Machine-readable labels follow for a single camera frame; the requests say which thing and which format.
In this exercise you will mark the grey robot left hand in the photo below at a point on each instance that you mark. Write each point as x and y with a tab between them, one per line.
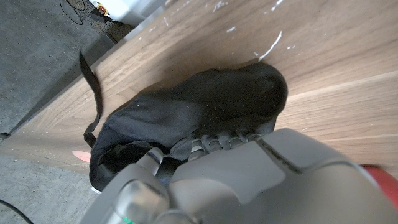
248	186

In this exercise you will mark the black apron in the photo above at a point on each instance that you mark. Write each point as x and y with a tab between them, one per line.
202	102

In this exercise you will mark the red ball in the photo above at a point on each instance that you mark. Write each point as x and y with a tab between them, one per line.
388	183

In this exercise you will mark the pink round disc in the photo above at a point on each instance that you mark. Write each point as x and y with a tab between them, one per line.
82	155

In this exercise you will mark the white robot torso base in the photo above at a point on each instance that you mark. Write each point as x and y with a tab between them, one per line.
124	9

